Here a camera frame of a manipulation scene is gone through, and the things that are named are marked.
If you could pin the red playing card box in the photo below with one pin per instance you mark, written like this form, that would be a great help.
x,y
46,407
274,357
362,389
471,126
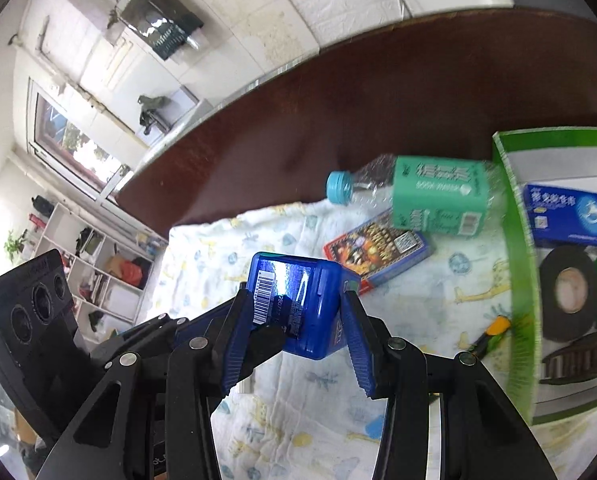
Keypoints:
x,y
377,251

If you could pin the white shelf unit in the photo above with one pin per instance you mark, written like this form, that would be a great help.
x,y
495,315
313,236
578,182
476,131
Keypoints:
x,y
107,278

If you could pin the glass door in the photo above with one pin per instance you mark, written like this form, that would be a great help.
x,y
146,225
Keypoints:
x,y
69,152

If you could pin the blue medicine carton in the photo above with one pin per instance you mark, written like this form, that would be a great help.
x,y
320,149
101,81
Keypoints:
x,y
561,215

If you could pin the blue plastic square box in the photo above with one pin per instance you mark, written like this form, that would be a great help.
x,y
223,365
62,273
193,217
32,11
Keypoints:
x,y
302,296

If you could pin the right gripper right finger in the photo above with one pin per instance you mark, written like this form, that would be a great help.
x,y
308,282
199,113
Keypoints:
x,y
483,434

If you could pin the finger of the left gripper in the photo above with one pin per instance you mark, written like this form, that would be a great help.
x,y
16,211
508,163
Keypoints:
x,y
198,324

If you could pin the dark rubber snake toy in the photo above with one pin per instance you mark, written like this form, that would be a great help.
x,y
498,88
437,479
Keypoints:
x,y
576,362

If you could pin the clear bottle green label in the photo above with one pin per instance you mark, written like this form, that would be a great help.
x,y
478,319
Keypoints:
x,y
451,196

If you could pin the green open cardboard box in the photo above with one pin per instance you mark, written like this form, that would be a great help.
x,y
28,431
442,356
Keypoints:
x,y
550,182

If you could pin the marker with blue cap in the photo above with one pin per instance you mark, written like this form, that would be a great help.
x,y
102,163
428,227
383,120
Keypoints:
x,y
491,337

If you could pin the black electrical tape roll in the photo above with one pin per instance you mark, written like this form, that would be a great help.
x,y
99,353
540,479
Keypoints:
x,y
568,280

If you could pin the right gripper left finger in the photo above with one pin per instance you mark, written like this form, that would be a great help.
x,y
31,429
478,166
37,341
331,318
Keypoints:
x,y
238,334

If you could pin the grey faucet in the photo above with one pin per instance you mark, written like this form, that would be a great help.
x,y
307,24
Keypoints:
x,y
150,113

